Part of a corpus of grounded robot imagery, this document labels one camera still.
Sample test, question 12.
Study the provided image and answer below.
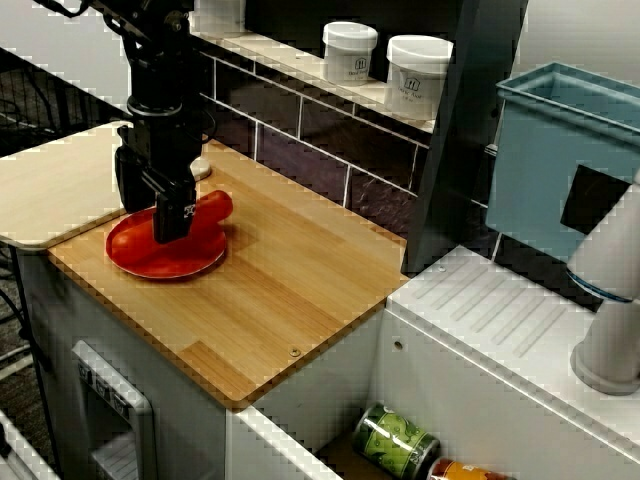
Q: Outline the white metal stand frame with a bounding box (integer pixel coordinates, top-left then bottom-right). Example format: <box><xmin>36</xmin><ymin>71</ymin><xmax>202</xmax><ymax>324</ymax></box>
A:
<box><xmin>0</xmin><ymin>409</ymin><xmax>56</xmax><ymax>480</ymax></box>

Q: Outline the grey toy ice dispenser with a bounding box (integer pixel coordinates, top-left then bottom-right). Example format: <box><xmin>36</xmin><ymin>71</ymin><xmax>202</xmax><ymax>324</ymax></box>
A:
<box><xmin>71</xmin><ymin>339</ymin><xmax>157</xmax><ymax>480</ymax></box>

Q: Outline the white lidded jar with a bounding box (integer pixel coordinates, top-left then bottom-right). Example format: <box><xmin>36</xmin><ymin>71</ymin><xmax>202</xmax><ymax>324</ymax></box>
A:
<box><xmin>384</xmin><ymin>34</ymin><xmax>455</xmax><ymax>122</ymax></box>
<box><xmin>322</xmin><ymin>21</ymin><xmax>380</xmax><ymax>87</ymax></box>

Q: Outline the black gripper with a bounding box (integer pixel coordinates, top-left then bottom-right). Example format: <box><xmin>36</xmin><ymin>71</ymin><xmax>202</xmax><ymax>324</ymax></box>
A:
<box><xmin>114</xmin><ymin>107</ymin><xmax>211</xmax><ymax>245</ymax></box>

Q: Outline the blue plastic bin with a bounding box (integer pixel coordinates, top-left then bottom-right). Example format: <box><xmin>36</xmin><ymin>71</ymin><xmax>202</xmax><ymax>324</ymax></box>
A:
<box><xmin>487</xmin><ymin>62</ymin><xmax>640</xmax><ymax>264</ymax></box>

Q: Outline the light wooden cutting board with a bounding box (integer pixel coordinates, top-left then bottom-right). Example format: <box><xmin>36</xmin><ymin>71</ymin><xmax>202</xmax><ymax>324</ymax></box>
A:
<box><xmin>0</xmin><ymin>119</ymin><xmax>215</xmax><ymax>250</ymax></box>

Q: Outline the long red pepper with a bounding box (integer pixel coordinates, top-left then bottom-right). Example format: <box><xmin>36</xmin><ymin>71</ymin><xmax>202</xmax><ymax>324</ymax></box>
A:
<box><xmin>110</xmin><ymin>189</ymin><xmax>234</xmax><ymax>266</ymax></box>

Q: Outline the green pea can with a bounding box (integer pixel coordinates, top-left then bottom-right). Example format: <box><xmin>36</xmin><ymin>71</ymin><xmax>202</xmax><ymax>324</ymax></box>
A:
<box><xmin>352</xmin><ymin>403</ymin><xmax>441</xmax><ymax>474</ymax></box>

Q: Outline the orange toy can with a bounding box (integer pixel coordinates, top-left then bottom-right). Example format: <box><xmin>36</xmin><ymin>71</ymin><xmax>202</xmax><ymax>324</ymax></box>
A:
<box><xmin>427</xmin><ymin>457</ymin><xmax>519</xmax><ymax>480</ymax></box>

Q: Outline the grey toy faucet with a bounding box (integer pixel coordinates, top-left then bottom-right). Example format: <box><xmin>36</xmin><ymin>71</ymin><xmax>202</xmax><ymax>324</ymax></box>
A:
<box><xmin>564</xmin><ymin>169</ymin><xmax>640</xmax><ymax>396</ymax></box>

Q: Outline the red round plate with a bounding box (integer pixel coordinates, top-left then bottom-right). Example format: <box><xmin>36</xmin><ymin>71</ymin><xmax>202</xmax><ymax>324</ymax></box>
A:
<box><xmin>104</xmin><ymin>207</ymin><xmax>229</xmax><ymax>280</ymax></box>

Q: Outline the white toy sink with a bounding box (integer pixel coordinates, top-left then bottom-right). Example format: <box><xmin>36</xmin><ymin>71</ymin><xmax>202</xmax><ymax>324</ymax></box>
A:
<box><xmin>224</xmin><ymin>244</ymin><xmax>640</xmax><ymax>480</ymax></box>

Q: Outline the dark grey vertical panel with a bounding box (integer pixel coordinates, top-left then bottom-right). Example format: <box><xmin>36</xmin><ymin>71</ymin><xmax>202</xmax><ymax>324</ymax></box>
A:
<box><xmin>407</xmin><ymin>0</ymin><xmax>530</xmax><ymax>275</ymax></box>

